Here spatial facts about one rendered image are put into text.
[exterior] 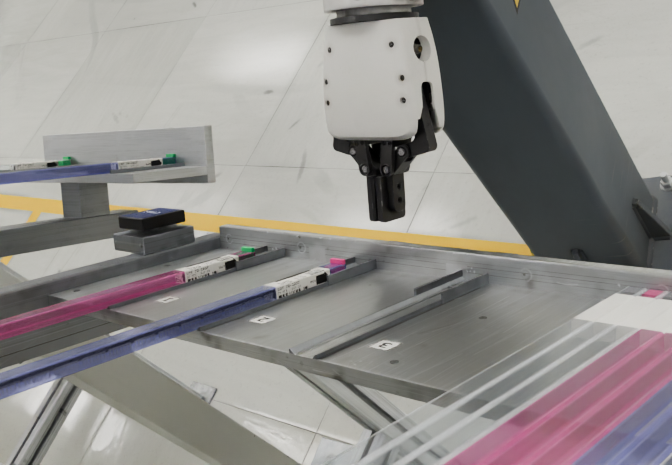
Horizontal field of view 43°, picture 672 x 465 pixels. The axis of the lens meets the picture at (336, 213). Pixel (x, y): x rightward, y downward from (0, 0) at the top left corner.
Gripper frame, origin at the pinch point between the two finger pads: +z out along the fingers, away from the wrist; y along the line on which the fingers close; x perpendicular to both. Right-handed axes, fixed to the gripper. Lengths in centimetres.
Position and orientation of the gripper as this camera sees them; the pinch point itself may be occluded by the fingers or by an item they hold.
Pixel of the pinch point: (386, 196)
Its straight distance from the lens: 74.6
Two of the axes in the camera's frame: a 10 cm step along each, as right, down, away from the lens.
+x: -6.7, 1.8, -7.2
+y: -7.4, -0.6, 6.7
